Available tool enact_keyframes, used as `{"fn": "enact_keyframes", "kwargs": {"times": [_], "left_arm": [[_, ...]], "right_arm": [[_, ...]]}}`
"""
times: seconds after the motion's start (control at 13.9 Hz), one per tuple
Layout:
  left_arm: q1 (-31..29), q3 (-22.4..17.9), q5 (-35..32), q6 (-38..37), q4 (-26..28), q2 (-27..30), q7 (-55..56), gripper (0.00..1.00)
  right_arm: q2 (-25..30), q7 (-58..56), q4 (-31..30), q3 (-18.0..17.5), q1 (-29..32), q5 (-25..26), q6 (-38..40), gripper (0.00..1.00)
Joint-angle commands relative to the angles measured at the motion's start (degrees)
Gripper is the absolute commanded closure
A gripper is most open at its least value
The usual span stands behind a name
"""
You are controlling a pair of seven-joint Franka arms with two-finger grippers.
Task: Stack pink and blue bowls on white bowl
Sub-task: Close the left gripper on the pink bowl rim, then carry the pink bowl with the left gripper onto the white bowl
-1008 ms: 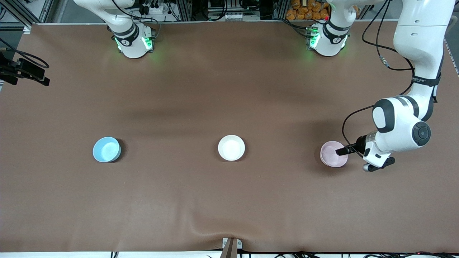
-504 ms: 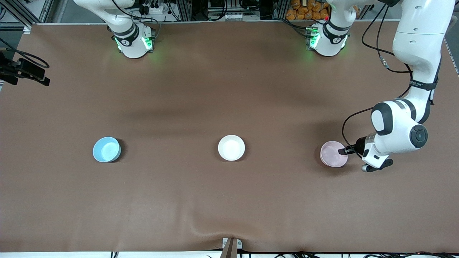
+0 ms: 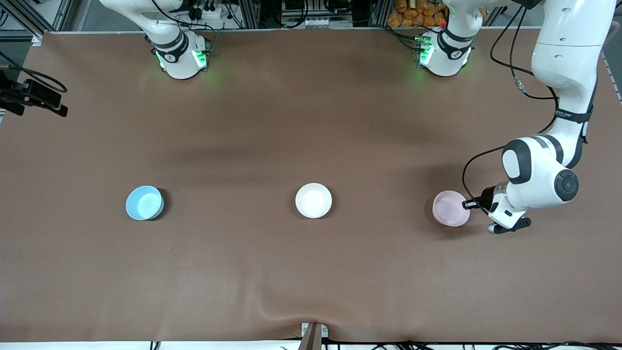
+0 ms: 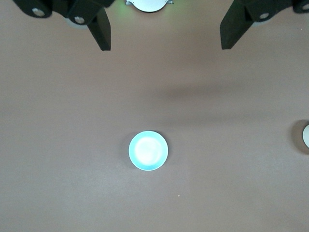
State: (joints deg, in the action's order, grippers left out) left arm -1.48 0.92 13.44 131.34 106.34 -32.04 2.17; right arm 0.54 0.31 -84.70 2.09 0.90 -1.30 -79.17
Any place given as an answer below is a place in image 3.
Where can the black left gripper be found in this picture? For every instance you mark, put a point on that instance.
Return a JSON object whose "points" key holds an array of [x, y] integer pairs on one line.
{"points": [[486, 198]]}

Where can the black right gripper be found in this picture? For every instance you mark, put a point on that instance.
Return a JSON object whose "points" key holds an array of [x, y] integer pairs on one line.
{"points": [[30, 93]]}

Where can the pink bowl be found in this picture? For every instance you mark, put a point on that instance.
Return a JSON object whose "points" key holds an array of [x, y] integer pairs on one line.
{"points": [[449, 209]]}

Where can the blue bowl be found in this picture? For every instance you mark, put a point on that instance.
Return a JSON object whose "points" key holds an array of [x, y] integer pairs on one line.
{"points": [[143, 204]]}

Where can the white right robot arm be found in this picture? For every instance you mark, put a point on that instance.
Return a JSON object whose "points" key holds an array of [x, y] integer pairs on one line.
{"points": [[180, 63]]}

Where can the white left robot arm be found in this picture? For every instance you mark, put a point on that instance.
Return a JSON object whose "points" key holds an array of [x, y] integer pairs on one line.
{"points": [[563, 58]]}

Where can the white bowl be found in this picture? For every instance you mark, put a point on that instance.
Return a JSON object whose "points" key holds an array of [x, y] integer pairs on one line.
{"points": [[313, 200]]}

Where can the brown table cloth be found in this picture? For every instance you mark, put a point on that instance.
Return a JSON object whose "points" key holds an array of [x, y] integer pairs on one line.
{"points": [[311, 121]]}

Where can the power strip with black plugs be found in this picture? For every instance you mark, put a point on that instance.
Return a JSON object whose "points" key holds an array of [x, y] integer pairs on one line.
{"points": [[209, 13]]}

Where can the orange snack packets pile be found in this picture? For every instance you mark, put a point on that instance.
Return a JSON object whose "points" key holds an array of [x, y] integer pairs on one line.
{"points": [[418, 12]]}

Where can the white power strip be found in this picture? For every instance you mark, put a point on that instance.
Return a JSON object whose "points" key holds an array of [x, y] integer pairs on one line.
{"points": [[318, 22]]}

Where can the metal bracket with bar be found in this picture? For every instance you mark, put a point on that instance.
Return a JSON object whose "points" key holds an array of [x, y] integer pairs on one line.
{"points": [[313, 335]]}

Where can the aluminium frame post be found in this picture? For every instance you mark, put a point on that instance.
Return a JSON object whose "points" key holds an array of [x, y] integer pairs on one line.
{"points": [[250, 12], [381, 12]]}

